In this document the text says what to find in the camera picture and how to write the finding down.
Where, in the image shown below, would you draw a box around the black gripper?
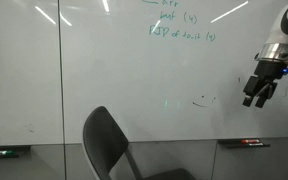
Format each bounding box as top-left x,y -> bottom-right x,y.
242,60 -> 288,109

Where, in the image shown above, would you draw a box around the red whiteboard marker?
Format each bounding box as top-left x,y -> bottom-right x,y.
240,138 -> 261,145

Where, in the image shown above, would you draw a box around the white whiteboard panel with black marks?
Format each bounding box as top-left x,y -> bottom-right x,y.
59,0 -> 288,144

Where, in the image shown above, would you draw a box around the white whiteboard panel green drawing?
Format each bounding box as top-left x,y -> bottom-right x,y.
0,0 -> 64,147

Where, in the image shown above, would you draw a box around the black plastic chair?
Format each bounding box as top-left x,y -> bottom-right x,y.
82,105 -> 198,180

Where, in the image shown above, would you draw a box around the markers on left tray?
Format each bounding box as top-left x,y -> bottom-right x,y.
0,145 -> 31,160

